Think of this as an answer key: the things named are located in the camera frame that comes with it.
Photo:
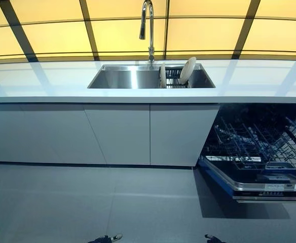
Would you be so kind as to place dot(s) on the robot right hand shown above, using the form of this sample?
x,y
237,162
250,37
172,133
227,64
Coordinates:
x,y
215,239

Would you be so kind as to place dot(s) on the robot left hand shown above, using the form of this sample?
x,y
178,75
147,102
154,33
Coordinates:
x,y
105,239

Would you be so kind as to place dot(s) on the cream round plate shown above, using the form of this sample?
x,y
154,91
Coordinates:
x,y
187,71
162,76

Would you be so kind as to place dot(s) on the white glossy cabinet door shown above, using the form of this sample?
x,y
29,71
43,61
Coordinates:
x,y
178,134
122,134
36,134

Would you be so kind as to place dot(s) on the stainless steel sink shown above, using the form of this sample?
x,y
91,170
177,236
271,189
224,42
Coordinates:
x,y
122,78

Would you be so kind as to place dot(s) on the black dish drying rack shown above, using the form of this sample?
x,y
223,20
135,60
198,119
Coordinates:
x,y
173,73

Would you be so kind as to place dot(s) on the chrome kitchen faucet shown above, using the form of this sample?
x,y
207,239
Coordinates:
x,y
151,38

